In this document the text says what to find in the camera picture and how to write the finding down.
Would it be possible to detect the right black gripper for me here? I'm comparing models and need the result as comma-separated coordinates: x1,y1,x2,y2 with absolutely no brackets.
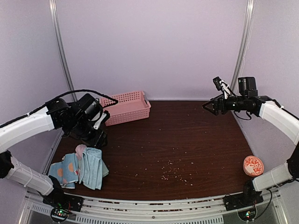
203,92,248,116

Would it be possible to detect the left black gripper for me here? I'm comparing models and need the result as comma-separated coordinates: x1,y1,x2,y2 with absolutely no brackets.
69,116,107,149

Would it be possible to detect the light blue towel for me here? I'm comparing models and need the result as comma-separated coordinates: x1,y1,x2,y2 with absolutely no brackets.
78,147,109,190

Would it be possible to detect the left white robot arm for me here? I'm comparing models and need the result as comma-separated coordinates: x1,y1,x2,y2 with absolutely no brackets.
0,93,110,207

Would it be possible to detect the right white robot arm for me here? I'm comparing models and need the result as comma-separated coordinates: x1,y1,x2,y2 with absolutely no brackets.
202,77,299,206

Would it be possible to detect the pink towel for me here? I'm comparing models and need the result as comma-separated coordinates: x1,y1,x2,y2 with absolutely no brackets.
75,144,87,160

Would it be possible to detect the blue patterned towel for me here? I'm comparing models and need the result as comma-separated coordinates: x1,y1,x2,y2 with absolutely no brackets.
48,153,79,189

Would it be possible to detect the pink plastic basket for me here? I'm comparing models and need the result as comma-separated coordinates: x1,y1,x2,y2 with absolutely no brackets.
100,91,151,126

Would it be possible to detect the orange patterned coaster stack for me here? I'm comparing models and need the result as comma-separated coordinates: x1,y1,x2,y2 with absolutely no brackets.
243,155,264,177

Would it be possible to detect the left circuit board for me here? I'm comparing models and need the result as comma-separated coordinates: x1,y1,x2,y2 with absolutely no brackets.
50,208,71,223

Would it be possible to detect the circuit board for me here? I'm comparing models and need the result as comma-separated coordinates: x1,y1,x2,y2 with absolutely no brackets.
238,209,256,222
50,208,71,223

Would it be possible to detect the right circuit board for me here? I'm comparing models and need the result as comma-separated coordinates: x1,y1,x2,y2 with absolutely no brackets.
238,209,256,222

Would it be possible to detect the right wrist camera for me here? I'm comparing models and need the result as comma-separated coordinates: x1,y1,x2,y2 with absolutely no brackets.
213,77,231,99

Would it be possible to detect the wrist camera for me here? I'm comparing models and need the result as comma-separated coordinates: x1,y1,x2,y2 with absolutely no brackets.
92,111,110,130
213,77,231,99

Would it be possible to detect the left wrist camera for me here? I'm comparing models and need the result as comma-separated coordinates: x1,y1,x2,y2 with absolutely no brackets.
92,111,110,130

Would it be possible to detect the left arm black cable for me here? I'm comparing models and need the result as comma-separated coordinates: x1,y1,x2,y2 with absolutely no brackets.
30,88,119,112

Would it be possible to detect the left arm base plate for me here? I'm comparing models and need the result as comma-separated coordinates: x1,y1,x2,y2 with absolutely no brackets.
42,194,84,212

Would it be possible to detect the right aluminium post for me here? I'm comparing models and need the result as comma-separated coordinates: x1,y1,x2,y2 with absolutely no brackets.
230,0,256,91

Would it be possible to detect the aluminium post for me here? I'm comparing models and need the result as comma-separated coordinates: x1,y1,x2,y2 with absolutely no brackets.
230,0,256,91
49,0,74,91

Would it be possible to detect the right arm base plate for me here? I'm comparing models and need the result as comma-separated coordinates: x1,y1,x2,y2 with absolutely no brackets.
223,192,263,211

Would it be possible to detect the left aluminium post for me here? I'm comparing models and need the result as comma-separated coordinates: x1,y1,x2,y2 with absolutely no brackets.
49,0,74,91

